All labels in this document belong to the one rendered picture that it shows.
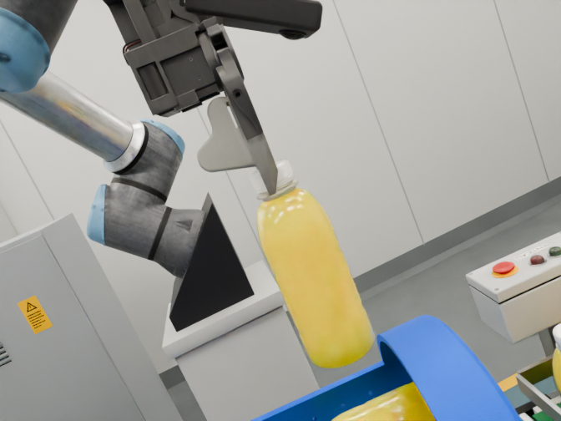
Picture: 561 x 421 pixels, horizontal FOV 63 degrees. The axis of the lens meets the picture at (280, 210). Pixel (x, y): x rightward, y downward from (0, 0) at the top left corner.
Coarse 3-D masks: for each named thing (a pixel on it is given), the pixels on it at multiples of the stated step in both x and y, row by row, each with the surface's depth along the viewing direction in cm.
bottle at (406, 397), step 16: (384, 400) 54; (400, 400) 53; (416, 400) 53; (336, 416) 56; (352, 416) 54; (368, 416) 53; (384, 416) 53; (400, 416) 52; (416, 416) 52; (432, 416) 52
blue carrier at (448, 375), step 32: (416, 320) 52; (384, 352) 60; (416, 352) 46; (448, 352) 44; (352, 384) 62; (384, 384) 63; (416, 384) 43; (448, 384) 42; (480, 384) 41; (288, 416) 62; (320, 416) 63; (448, 416) 40; (480, 416) 39; (512, 416) 39
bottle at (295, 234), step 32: (288, 192) 41; (288, 224) 40; (320, 224) 41; (288, 256) 41; (320, 256) 41; (288, 288) 42; (320, 288) 41; (352, 288) 43; (320, 320) 42; (352, 320) 42; (320, 352) 43; (352, 352) 42
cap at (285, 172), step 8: (280, 160) 43; (288, 160) 42; (280, 168) 41; (288, 168) 41; (256, 176) 41; (280, 176) 41; (288, 176) 41; (256, 184) 41; (264, 184) 41; (280, 184) 41
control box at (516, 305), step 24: (552, 240) 83; (528, 264) 78; (552, 264) 76; (480, 288) 80; (504, 288) 75; (528, 288) 75; (552, 288) 76; (480, 312) 85; (504, 312) 75; (528, 312) 76; (552, 312) 76; (504, 336) 78; (528, 336) 77
